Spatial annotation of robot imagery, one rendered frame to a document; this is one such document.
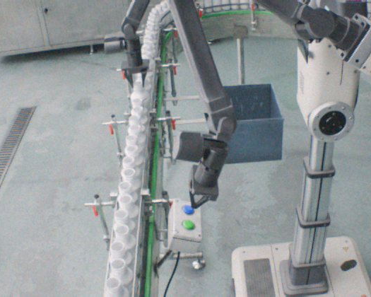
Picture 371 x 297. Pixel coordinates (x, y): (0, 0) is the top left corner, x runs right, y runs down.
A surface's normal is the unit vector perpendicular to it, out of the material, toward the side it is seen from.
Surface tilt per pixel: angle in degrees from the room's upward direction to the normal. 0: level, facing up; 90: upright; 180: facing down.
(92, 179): 0
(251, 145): 90
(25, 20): 90
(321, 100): 101
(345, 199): 0
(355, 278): 0
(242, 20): 90
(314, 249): 90
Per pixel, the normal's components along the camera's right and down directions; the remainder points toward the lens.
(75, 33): 0.04, 0.56
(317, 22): 0.22, 0.13
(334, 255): -0.08, -0.81
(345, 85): 0.02, 0.72
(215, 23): 0.36, 0.50
